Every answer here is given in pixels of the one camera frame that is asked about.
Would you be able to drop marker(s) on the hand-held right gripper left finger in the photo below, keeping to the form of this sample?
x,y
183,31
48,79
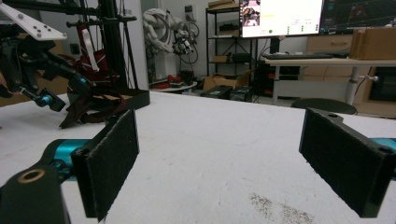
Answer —
x,y
107,161

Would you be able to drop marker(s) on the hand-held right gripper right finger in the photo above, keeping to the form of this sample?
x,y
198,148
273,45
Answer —
x,y
345,158

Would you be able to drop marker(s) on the plain dark red bow tie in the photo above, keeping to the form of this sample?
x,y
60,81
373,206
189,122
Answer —
x,y
77,115

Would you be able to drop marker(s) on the striped red bow tie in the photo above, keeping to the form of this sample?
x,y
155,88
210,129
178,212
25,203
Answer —
x,y
101,62

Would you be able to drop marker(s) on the black tie rack with tray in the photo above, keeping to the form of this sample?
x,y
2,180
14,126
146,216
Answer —
x,y
138,98

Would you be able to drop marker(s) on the black round stool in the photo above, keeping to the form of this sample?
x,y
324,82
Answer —
x,y
323,105

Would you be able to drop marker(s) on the white foam mat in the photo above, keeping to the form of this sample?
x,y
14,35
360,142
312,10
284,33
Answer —
x,y
202,155

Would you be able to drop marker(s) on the light wooden desk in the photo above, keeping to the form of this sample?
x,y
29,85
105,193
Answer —
x,y
330,62

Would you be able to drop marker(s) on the black keyboard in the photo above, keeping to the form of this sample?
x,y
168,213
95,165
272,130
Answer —
x,y
295,56

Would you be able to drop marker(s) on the large brown cardboard box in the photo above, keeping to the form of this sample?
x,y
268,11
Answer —
x,y
375,43

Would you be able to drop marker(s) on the black equipment case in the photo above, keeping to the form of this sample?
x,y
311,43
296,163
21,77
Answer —
x,y
217,91
241,93

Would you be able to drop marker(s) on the open cardboard box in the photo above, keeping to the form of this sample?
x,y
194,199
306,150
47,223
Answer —
x,y
224,81

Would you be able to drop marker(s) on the black metal shelf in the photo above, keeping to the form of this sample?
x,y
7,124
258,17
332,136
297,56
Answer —
x,y
214,40

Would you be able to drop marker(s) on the dark computer monitor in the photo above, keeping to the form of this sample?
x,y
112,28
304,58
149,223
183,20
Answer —
x,y
358,15

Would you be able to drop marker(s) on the bright computer monitor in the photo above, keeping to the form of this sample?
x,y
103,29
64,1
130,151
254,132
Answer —
x,y
289,18

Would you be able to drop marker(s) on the black frame post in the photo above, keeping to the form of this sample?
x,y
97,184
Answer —
x,y
112,46

